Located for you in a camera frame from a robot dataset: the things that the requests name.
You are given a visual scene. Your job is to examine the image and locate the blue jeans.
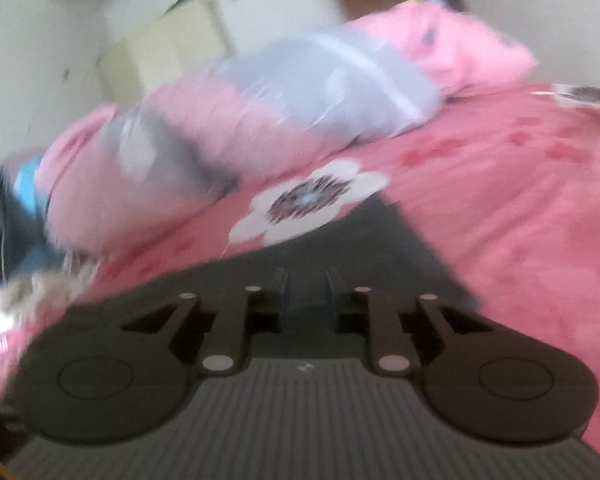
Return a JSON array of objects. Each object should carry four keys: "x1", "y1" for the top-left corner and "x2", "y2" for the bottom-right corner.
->
[{"x1": 0, "y1": 167, "x2": 63, "y2": 286}]

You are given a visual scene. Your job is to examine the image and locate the pink floral quilt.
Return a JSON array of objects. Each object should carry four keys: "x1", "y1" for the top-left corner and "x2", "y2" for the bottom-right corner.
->
[{"x1": 35, "y1": 2, "x2": 538, "y2": 256}]

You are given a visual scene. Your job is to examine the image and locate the beige pants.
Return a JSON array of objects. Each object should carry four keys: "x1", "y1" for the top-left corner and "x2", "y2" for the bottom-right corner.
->
[{"x1": 0, "y1": 252, "x2": 96, "y2": 331}]

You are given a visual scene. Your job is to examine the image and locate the pink floral bed sheet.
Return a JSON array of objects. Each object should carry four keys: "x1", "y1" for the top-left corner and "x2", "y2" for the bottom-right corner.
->
[{"x1": 0, "y1": 82, "x2": 600, "y2": 466}]

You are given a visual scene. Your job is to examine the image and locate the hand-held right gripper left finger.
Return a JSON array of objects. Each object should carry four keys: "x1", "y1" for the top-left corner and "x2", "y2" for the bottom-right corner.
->
[{"x1": 120, "y1": 267, "x2": 291, "y2": 376}]

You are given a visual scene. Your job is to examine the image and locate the cream cabinet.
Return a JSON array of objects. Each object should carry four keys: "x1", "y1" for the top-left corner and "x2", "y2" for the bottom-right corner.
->
[{"x1": 95, "y1": 0, "x2": 231, "y2": 106}]

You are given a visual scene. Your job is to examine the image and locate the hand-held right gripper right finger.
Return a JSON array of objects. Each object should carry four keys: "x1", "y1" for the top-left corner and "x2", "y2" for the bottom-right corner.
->
[{"x1": 325, "y1": 267, "x2": 493, "y2": 376}]

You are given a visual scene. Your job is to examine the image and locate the dark grey shirt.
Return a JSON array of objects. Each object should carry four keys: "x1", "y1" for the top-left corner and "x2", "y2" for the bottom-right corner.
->
[{"x1": 65, "y1": 195, "x2": 481, "y2": 361}]

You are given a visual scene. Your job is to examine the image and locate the teal striped cloth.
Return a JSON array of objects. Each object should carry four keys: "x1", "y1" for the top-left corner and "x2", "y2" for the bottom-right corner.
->
[{"x1": 14, "y1": 157, "x2": 52, "y2": 221}]

